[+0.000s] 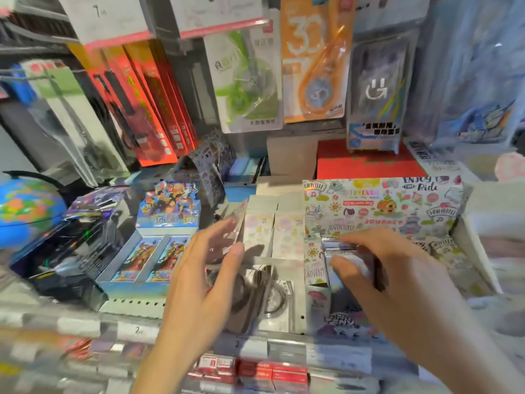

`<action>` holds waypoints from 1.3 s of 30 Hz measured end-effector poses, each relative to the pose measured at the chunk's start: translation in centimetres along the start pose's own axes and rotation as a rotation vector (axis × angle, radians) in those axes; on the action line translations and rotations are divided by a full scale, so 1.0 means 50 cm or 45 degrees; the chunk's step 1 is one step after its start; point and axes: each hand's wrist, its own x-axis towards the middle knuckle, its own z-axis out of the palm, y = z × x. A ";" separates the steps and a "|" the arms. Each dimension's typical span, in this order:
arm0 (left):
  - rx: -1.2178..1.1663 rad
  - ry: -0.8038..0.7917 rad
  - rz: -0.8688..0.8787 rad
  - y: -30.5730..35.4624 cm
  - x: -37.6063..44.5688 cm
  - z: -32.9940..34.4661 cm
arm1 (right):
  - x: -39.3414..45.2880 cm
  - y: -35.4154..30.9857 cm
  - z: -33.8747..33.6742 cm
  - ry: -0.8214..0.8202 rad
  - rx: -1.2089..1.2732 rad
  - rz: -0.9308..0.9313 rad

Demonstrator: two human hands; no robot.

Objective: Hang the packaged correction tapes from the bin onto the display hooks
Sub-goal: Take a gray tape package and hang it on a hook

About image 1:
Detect person's right hand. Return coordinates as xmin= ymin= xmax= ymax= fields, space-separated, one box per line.
xmin=330 ymin=227 xmax=453 ymax=346

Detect person's left hand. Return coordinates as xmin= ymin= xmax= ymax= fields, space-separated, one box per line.
xmin=163 ymin=218 xmax=247 ymax=350

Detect stack of silver foil packets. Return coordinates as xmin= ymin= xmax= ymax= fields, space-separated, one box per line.
xmin=321 ymin=236 xmax=380 ymax=302

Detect pile of correction tape packages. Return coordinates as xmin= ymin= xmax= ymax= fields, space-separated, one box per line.
xmin=205 ymin=258 xmax=306 ymax=335

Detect green correction tape package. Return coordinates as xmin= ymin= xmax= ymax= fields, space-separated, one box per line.
xmin=203 ymin=28 xmax=284 ymax=134

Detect orange correction tape pack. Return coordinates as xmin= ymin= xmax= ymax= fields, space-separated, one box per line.
xmin=280 ymin=0 xmax=357 ymax=124

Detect person's right forearm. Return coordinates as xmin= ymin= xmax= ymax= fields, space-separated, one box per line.
xmin=381 ymin=282 xmax=525 ymax=394

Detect blue cartoon card display box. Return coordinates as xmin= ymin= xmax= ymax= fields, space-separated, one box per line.
xmin=96 ymin=229 xmax=197 ymax=300

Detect grey perforated metal shelf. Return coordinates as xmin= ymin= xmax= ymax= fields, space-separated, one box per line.
xmin=0 ymin=282 xmax=419 ymax=378

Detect orange pen set packages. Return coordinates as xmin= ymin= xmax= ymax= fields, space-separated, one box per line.
xmin=67 ymin=38 xmax=200 ymax=168

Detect row of red packets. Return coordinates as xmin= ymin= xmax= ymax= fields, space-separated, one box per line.
xmin=186 ymin=352 xmax=378 ymax=394

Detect white pastel print box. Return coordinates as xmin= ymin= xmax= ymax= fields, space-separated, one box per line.
xmin=227 ymin=194 xmax=307 ymax=267

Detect red cardboard box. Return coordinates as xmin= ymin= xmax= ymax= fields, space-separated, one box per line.
xmin=316 ymin=139 xmax=427 ymax=181

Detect cartoon sticker sheet packs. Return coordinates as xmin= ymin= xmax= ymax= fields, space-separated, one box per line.
xmin=186 ymin=131 xmax=238 ymax=208

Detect black holographic card box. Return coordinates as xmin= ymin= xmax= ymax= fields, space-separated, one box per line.
xmin=10 ymin=186 xmax=136 ymax=302

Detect stack of blue striped packets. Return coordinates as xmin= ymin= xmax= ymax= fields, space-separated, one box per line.
xmin=227 ymin=156 xmax=267 ymax=185

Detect pink heart figure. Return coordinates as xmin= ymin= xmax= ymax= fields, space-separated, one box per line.
xmin=494 ymin=151 xmax=525 ymax=183

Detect blue globe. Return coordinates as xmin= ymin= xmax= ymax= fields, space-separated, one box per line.
xmin=0 ymin=172 xmax=68 ymax=251

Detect clear blister compass package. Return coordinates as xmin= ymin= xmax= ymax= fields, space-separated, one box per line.
xmin=346 ymin=30 xmax=419 ymax=154

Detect row of blue stationery packs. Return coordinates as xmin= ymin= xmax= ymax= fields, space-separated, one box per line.
xmin=404 ymin=0 xmax=525 ymax=148

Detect scissors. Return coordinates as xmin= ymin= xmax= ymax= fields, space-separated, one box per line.
xmin=20 ymin=59 xmax=132 ymax=185

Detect white price tag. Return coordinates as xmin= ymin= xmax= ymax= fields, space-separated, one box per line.
xmin=55 ymin=0 xmax=156 ymax=52
xmin=168 ymin=0 xmax=270 ymax=39

